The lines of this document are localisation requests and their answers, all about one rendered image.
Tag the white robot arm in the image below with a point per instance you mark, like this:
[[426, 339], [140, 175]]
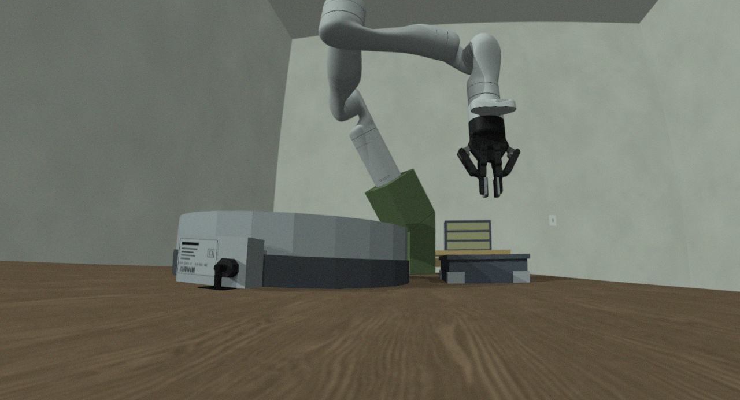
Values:
[[342, 28]]

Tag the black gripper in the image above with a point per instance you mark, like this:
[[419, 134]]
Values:
[[487, 143]]

